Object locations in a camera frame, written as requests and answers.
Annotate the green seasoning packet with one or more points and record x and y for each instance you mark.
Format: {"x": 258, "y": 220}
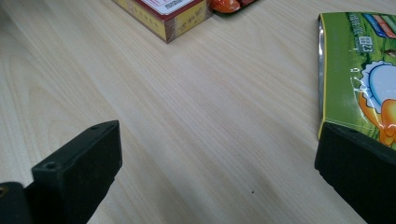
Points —
{"x": 224, "y": 5}

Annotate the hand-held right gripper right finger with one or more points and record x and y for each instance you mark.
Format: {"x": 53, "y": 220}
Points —
{"x": 361, "y": 168}

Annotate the small red and yellow box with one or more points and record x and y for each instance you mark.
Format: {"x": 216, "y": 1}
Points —
{"x": 186, "y": 19}

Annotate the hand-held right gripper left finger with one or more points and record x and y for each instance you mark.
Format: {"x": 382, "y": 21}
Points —
{"x": 77, "y": 168}

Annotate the yellow-green spouted pouch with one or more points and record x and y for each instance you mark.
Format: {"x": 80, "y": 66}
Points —
{"x": 339, "y": 77}

